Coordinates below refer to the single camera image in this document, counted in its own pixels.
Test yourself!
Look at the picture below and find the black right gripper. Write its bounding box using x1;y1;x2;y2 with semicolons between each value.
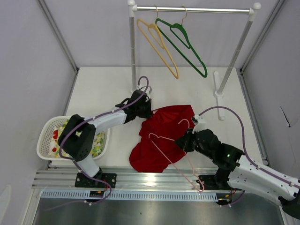
174;128;214;159

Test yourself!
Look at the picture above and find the pink wire hanger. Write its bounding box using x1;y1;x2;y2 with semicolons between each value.
149;118;206;193

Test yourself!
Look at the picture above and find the red skirt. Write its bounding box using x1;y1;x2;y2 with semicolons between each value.
129;105;195;173

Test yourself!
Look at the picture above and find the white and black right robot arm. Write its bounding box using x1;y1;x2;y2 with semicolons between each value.
175;128;300;219

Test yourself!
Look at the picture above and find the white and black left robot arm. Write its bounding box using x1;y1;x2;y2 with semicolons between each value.
58;90;153;188

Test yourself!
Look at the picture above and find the green hanger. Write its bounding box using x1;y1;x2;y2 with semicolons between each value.
155;6;208;78

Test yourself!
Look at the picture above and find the lemon print cloth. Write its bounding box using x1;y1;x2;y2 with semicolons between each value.
48;120;106;158

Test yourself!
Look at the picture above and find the white metal clothes rack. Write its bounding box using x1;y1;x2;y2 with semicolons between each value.
127;0;261;120

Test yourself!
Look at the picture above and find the white plastic laundry basket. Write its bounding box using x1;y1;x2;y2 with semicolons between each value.
37;116;110;161

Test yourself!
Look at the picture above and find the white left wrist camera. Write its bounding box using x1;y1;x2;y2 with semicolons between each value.
137;85;152;96

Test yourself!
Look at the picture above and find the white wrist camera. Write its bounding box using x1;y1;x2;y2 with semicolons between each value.
137;85;152;96
191;114;207;130

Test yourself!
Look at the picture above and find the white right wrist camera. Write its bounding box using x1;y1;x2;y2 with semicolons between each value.
191;114;207;130

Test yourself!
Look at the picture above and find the aluminium mounting rail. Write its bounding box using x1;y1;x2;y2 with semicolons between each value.
31;166;285;189

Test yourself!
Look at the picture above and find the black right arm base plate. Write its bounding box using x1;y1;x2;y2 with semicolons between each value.
196;174;222;190

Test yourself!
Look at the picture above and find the white slotted cable duct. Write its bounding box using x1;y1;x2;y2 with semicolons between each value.
41;189;218;202

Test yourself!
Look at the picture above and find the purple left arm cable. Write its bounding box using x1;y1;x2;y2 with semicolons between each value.
58;76;150;206

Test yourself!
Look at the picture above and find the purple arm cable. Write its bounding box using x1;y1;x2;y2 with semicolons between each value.
198;106;300;189
58;76;150;206

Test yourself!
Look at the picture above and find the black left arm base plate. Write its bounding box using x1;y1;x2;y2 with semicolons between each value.
75;172;117;188

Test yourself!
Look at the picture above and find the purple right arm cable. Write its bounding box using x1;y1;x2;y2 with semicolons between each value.
198;106;300;189

